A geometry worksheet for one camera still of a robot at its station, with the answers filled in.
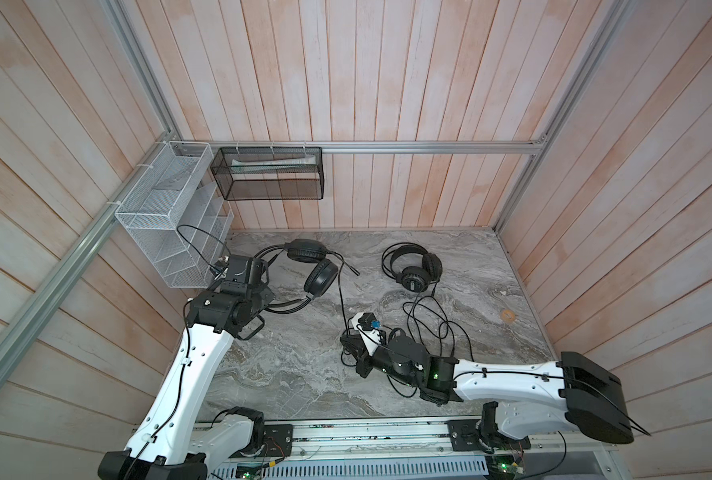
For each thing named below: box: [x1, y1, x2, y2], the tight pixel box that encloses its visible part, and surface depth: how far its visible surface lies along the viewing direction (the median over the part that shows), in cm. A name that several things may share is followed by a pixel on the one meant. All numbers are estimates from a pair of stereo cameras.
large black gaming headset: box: [254, 238, 361, 314], surface depth 72 cm
